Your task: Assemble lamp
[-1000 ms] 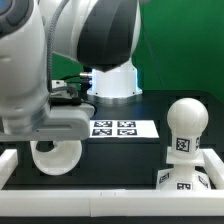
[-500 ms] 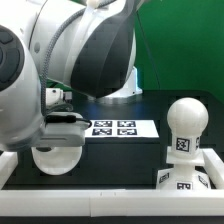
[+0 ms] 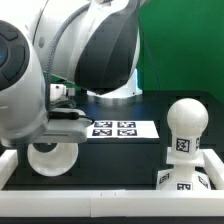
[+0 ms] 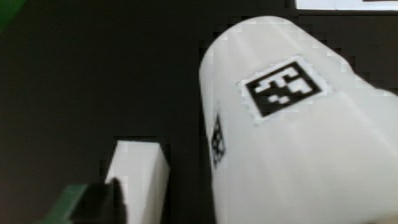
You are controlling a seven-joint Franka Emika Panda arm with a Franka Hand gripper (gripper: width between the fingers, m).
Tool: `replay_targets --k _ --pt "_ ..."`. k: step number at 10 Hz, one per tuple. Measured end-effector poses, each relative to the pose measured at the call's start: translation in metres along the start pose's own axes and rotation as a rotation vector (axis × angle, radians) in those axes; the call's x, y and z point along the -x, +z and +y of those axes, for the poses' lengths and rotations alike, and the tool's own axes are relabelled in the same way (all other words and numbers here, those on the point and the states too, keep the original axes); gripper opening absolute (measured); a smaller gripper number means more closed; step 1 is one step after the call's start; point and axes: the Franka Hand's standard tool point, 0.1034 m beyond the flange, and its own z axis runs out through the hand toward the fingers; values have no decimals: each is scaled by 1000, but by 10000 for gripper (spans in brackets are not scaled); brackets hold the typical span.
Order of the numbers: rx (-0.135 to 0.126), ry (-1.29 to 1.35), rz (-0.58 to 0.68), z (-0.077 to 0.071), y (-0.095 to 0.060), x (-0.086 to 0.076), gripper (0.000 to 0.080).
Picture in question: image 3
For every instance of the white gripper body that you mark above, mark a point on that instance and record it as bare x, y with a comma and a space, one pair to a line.
66, 125

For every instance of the white lamp shade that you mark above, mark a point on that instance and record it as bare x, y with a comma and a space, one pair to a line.
55, 162

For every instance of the white lamp bulb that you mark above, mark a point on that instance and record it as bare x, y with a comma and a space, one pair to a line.
187, 119

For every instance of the white lamp base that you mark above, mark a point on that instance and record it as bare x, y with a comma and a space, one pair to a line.
183, 174

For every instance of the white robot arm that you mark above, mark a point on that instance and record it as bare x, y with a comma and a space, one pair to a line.
93, 44

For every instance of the white marker sheet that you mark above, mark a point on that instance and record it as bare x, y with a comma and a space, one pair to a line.
122, 129

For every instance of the white left fence rail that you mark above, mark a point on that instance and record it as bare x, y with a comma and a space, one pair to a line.
8, 164

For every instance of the white fence rail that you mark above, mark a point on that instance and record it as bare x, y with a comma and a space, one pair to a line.
8, 164
214, 167
111, 203

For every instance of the white front fence rail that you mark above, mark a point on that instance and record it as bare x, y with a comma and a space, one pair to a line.
111, 203

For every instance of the white right fence rail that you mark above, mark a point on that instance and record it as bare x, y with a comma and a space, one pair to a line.
214, 167

